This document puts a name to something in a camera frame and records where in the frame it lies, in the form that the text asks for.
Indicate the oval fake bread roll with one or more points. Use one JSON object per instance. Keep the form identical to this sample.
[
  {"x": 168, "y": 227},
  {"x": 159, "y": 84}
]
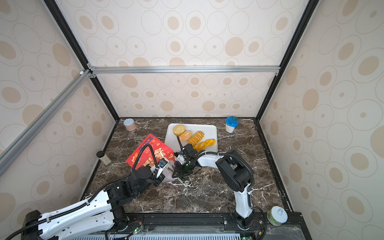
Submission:
[{"x": 185, "y": 136}]

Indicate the clear jar pink contents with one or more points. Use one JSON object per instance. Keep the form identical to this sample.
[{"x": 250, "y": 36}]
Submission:
[{"x": 130, "y": 124}]

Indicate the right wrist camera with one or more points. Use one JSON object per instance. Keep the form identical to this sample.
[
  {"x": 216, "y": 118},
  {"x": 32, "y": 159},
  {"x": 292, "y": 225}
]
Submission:
[{"x": 181, "y": 158}]

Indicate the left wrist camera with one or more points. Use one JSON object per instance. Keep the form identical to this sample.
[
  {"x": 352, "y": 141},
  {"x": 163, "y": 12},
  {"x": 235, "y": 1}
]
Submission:
[{"x": 161, "y": 165}]

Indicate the twisted yellow fake bread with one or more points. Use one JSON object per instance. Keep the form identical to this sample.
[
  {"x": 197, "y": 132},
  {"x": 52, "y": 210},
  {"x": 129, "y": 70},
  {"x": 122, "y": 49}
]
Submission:
[{"x": 205, "y": 144}]

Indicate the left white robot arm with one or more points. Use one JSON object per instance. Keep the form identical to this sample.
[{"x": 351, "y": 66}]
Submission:
[{"x": 103, "y": 211}]

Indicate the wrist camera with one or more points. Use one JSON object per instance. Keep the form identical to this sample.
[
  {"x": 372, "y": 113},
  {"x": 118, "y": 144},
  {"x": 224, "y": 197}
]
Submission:
[
  {"x": 161, "y": 165},
  {"x": 181, "y": 158}
]

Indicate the horizontal aluminium frame bar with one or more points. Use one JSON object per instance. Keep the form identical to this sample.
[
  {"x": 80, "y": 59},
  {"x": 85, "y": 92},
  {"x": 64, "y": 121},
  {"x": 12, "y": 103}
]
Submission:
[{"x": 184, "y": 70}]

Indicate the white rectangular tray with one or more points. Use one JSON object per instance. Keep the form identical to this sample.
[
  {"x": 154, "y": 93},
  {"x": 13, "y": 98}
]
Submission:
[{"x": 210, "y": 132}]

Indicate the left diagonal aluminium bar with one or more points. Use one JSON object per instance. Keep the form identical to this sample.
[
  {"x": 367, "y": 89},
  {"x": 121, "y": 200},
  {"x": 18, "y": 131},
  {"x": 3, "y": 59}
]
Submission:
[{"x": 26, "y": 137}]

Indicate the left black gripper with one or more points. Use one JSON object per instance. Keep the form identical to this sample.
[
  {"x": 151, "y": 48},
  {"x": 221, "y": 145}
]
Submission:
[{"x": 160, "y": 179}]

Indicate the round fake bread bun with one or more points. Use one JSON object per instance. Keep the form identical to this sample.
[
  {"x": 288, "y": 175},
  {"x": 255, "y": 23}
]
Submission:
[{"x": 179, "y": 130}]

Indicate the red paper gift bag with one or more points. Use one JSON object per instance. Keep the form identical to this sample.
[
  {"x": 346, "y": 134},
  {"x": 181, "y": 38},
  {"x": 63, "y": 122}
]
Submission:
[{"x": 161, "y": 150}]

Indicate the white cup blue lid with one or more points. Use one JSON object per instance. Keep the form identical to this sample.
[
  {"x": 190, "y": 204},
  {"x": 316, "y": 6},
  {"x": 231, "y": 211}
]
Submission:
[{"x": 231, "y": 123}]

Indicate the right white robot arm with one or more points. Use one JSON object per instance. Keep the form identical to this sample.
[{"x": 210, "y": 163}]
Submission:
[{"x": 235, "y": 171}]

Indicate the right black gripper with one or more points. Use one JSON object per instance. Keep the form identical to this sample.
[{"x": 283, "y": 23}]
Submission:
[{"x": 179, "y": 172}]

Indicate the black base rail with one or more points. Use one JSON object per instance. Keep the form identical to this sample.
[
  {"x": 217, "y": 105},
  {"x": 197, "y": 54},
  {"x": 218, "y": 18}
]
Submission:
[{"x": 218, "y": 226}]

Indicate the ridged fake bread stack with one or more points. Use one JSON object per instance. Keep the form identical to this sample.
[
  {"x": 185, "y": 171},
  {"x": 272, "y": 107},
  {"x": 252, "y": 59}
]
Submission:
[{"x": 196, "y": 138}]

